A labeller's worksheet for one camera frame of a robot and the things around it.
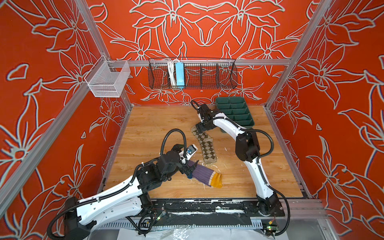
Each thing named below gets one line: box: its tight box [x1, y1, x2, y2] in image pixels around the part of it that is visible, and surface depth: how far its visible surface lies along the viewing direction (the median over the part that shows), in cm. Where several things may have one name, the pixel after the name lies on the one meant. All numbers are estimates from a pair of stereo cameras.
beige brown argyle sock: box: [191, 125, 217, 165], surface depth 97 cm
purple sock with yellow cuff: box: [187, 160, 223, 188], surface depth 84 cm
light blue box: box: [175, 62, 185, 87], surface depth 91 cm
